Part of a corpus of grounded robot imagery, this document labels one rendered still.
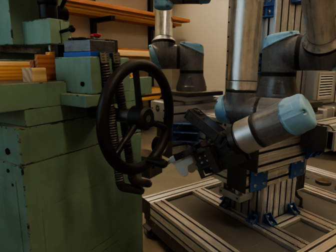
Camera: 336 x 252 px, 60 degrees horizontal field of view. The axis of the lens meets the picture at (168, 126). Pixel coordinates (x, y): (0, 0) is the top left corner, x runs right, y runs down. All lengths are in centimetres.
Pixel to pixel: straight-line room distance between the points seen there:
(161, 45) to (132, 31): 294
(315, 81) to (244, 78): 79
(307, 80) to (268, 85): 46
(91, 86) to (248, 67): 37
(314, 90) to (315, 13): 64
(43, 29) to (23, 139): 35
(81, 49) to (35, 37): 25
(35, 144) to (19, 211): 17
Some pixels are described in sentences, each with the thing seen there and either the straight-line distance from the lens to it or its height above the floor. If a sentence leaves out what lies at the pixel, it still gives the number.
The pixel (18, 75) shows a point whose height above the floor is 91.
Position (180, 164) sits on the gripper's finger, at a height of 70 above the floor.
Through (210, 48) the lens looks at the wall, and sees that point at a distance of 448.
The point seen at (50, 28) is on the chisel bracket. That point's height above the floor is 104.
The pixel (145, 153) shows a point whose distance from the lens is 108.
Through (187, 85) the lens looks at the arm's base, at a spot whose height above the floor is 85.
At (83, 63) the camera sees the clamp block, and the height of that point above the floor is 94.
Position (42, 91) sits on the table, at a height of 88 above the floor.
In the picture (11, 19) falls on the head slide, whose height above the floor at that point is 107.
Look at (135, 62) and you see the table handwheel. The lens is 70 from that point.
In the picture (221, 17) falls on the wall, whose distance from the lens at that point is 443.
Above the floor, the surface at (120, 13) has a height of 152.
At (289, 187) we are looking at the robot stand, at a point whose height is 36.
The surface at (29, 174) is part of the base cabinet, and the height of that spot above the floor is 69.
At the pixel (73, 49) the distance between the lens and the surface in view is 78.
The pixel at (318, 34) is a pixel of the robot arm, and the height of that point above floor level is 102.
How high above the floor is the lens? 94
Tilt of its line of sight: 12 degrees down
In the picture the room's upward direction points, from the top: straight up
